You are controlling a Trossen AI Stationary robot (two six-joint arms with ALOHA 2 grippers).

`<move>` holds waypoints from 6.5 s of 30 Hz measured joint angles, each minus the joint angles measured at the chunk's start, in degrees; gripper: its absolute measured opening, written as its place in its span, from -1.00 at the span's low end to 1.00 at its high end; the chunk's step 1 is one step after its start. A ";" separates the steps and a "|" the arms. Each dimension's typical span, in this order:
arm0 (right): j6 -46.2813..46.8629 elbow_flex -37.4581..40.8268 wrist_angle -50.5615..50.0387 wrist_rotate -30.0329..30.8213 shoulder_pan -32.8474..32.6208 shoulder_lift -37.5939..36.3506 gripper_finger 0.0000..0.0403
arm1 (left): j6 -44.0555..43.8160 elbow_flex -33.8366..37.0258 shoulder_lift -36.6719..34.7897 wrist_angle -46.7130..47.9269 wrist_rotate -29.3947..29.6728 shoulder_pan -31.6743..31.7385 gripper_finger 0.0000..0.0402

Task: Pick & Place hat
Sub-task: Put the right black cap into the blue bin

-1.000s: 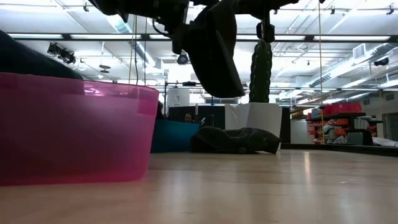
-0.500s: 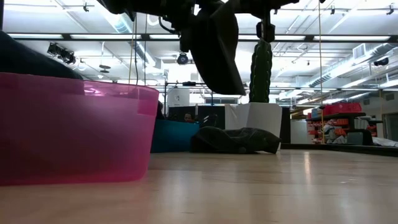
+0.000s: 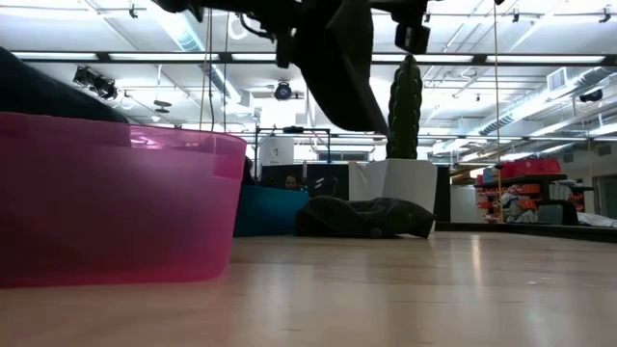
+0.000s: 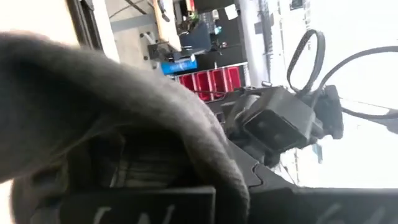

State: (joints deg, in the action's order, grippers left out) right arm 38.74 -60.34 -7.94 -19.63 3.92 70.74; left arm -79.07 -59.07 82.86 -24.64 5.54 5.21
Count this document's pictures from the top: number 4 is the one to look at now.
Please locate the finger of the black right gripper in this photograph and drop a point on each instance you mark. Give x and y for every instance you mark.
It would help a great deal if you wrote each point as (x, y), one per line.
(270, 180)
(241, 112)

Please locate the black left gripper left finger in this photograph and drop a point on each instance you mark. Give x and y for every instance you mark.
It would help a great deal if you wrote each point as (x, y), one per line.
(140, 205)

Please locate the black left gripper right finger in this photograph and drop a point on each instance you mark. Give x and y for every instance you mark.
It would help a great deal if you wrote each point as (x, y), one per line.
(326, 208)

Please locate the dark green knit beanie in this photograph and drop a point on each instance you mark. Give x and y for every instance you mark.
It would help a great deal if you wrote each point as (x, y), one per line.
(77, 93)

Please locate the red storage bin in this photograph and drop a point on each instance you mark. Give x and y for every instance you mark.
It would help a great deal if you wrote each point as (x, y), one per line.
(187, 82)
(203, 84)
(234, 77)
(219, 81)

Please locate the black cabinet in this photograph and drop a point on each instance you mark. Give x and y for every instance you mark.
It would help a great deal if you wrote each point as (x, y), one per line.
(230, 40)

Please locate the blue box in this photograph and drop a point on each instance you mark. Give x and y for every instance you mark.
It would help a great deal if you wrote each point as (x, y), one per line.
(178, 67)

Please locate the navy office chair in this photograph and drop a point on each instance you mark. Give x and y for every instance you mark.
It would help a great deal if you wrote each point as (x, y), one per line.
(196, 39)

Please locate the white paper note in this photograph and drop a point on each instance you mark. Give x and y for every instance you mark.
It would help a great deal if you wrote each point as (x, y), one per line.
(231, 12)

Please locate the wooden desk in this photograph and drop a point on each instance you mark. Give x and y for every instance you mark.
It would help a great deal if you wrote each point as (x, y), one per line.
(168, 28)

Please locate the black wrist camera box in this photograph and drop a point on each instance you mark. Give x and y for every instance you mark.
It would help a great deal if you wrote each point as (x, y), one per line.
(280, 124)

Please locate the black window frame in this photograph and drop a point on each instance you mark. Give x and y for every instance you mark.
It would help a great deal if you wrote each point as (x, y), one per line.
(84, 21)

